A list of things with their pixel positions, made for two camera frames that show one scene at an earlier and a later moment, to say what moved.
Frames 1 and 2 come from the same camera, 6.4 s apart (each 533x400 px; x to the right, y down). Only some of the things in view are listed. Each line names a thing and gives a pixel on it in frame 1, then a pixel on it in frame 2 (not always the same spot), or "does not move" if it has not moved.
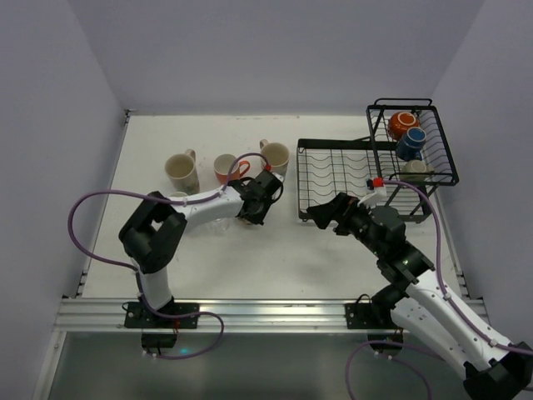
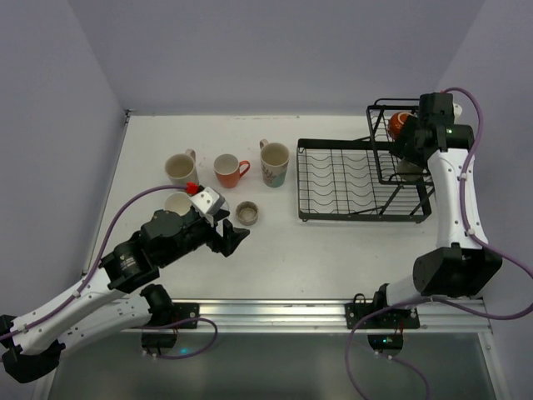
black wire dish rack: [405, 156] does not move
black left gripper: [256, 207] → [221, 238]
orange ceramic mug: [222, 165] does not move
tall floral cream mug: [277, 156] does not move
